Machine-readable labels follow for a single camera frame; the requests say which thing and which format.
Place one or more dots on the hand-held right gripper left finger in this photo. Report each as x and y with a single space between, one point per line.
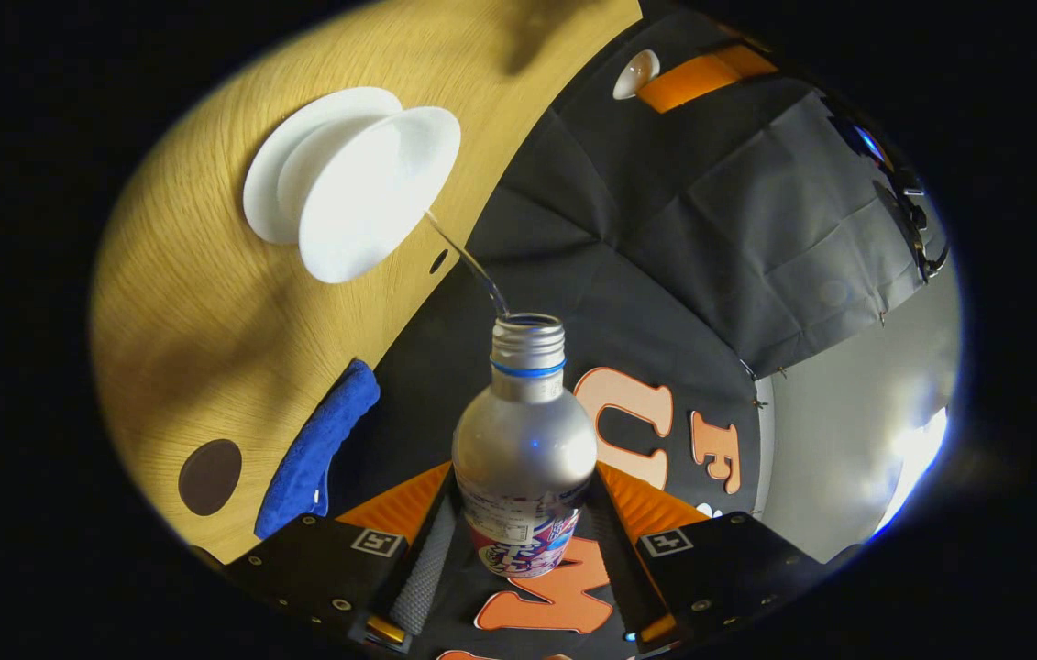
426 568

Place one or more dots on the dark grey side cloth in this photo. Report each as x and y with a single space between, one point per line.
756 229

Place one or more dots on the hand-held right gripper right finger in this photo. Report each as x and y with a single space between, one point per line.
621 559

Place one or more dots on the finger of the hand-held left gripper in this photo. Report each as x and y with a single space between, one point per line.
706 81

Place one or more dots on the silver water bottle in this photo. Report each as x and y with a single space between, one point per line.
523 440

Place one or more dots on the white saucer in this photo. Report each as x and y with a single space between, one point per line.
266 183

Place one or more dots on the blue towel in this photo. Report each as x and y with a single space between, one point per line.
316 449

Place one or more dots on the dark round coaster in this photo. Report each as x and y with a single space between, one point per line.
210 477

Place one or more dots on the white teacup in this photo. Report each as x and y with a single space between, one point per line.
380 192

